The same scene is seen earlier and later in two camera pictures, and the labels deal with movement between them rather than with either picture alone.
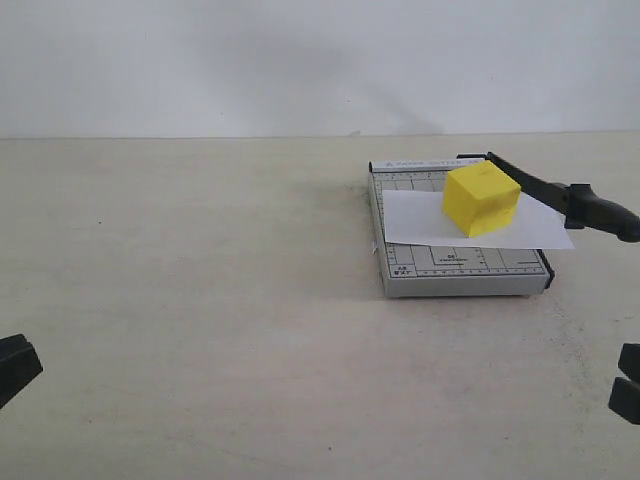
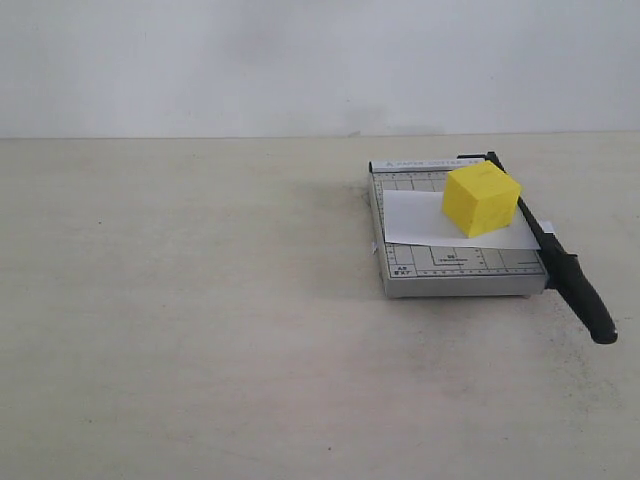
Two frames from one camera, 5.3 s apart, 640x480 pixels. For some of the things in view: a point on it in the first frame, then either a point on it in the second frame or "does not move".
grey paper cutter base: (412, 271) does not move
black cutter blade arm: (582, 207) to (564, 271)
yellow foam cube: (480, 198) does not move
